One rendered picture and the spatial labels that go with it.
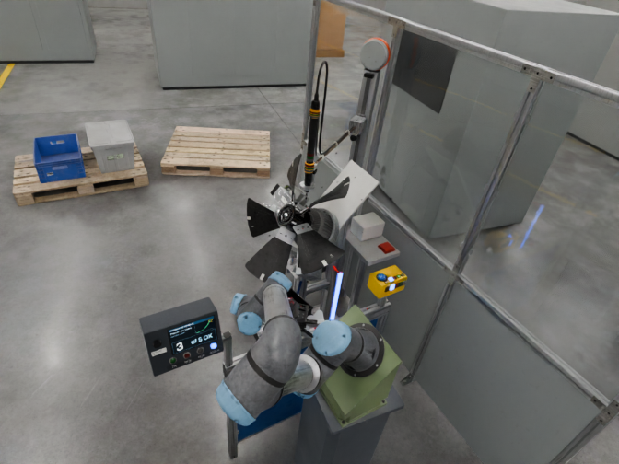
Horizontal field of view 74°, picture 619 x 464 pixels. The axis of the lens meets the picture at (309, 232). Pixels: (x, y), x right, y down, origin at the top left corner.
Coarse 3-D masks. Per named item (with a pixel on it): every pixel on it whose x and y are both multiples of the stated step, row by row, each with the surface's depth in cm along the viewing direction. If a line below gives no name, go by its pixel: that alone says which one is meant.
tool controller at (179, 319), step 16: (192, 304) 152; (208, 304) 152; (144, 320) 144; (160, 320) 144; (176, 320) 143; (192, 320) 145; (208, 320) 148; (144, 336) 138; (160, 336) 141; (176, 336) 143; (192, 336) 147; (208, 336) 150; (160, 352) 143; (192, 352) 149; (208, 352) 153; (160, 368) 145
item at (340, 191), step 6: (348, 180) 198; (336, 186) 205; (342, 186) 197; (348, 186) 192; (330, 192) 199; (336, 192) 194; (342, 192) 191; (324, 198) 197; (330, 198) 193; (336, 198) 190; (312, 204) 199
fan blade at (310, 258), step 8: (304, 232) 201; (312, 232) 201; (304, 240) 197; (312, 240) 197; (320, 240) 198; (328, 240) 198; (304, 248) 194; (312, 248) 194; (320, 248) 194; (328, 248) 194; (336, 248) 194; (304, 256) 192; (312, 256) 191; (320, 256) 191; (328, 256) 190; (336, 256) 190; (304, 264) 189; (312, 264) 189; (320, 264) 188; (328, 264) 188; (304, 272) 188; (312, 272) 187
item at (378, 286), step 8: (376, 272) 200; (384, 272) 201; (392, 272) 201; (400, 272) 202; (368, 280) 201; (376, 280) 196; (384, 280) 196; (400, 280) 197; (376, 288) 197; (384, 288) 195; (400, 288) 202
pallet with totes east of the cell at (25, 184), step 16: (16, 160) 425; (32, 160) 431; (96, 160) 440; (16, 176) 403; (32, 176) 409; (96, 176) 415; (112, 176) 418; (128, 176) 421; (144, 176) 428; (16, 192) 381; (32, 192) 386; (80, 192) 408; (96, 192) 415
